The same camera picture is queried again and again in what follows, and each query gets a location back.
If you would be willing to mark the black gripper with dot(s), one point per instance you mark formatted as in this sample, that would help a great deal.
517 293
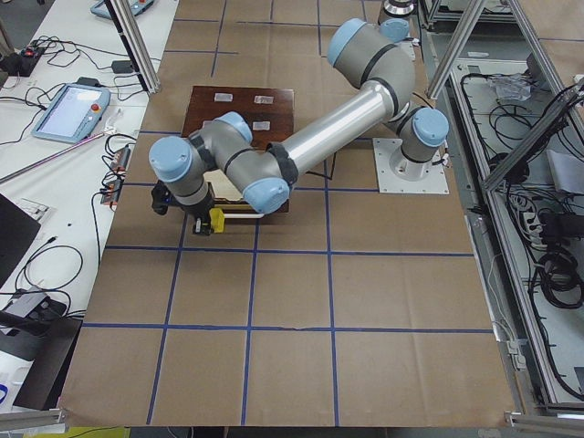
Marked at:
199 213

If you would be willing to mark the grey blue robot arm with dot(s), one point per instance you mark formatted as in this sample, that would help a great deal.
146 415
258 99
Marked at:
372 63

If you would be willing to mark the teach pendant tablet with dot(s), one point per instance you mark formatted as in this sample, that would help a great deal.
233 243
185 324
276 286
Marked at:
73 113

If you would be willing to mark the brown paper table cover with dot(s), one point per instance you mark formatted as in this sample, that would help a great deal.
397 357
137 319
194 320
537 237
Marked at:
354 308

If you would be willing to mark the aluminium profile post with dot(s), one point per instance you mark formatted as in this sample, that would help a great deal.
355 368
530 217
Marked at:
131 38

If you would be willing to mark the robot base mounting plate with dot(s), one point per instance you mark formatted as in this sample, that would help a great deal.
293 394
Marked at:
396 174

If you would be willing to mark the black power adapter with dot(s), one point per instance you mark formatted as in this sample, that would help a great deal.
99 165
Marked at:
122 67

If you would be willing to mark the light wooden drawer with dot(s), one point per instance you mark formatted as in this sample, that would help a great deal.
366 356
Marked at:
226 196

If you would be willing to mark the yellow block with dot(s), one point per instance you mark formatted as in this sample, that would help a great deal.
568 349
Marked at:
217 220

